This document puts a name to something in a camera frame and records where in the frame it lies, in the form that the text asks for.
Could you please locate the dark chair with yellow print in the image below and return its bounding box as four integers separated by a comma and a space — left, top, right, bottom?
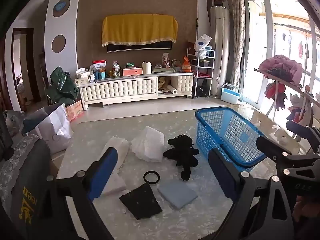
1, 135, 51, 239

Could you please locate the dark green plastic bag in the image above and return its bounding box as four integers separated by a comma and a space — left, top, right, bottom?
46, 67, 80, 107

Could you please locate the yellow cloth tv cover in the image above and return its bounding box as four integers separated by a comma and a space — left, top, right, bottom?
101, 14, 178, 47

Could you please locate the white tufted tv cabinet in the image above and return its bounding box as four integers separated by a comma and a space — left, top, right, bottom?
79, 72, 193, 110

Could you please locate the white standing air conditioner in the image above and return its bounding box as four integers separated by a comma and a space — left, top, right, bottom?
210, 6, 230, 96

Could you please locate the pink clothes pile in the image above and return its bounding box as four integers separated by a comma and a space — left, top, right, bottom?
258, 55, 303, 85

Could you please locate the white foam sponge block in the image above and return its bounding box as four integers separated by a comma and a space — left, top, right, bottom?
101, 173, 126, 196

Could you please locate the black television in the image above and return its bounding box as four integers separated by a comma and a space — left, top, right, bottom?
106, 41, 173, 53

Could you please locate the light blue folded cloth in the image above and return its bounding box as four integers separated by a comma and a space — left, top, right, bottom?
157, 180, 197, 210

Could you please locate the white waffle cloth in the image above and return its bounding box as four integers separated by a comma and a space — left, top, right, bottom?
131, 126, 164, 163

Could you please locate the pink drawer box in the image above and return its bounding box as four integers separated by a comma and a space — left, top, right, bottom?
122, 67, 143, 76

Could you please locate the white metal shelf rack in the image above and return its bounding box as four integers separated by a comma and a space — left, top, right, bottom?
187, 46, 215, 99

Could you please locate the white paper roll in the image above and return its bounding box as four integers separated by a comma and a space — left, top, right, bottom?
167, 85, 178, 95

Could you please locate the black scouring pad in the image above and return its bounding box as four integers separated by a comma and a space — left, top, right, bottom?
119, 183, 162, 220

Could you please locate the red white snack bag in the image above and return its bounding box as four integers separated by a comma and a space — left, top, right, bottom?
92, 60, 107, 70

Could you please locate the cream plastic jug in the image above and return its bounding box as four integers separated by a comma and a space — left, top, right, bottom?
142, 62, 152, 75

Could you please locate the black hair band ring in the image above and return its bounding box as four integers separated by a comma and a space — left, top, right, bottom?
143, 170, 161, 185

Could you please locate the white paper shopping bag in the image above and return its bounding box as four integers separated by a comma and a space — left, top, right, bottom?
21, 103, 73, 154

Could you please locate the light blue storage box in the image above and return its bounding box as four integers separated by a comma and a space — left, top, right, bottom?
221, 83, 242, 105

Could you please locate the blue plastic laundry basket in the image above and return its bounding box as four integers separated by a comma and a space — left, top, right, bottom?
195, 107, 266, 171

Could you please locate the patterned curtain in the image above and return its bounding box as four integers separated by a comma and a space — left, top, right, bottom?
228, 0, 246, 86

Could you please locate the white gauze cloth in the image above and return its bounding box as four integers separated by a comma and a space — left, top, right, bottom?
100, 137, 130, 173

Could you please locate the black plush toy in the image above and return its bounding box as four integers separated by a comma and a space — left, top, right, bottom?
163, 134, 200, 181

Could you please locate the orange cardboard box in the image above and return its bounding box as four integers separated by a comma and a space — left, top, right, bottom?
66, 101, 84, 122

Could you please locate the orange snack bag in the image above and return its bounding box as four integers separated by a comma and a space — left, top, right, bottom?
182, 56, 192, 73

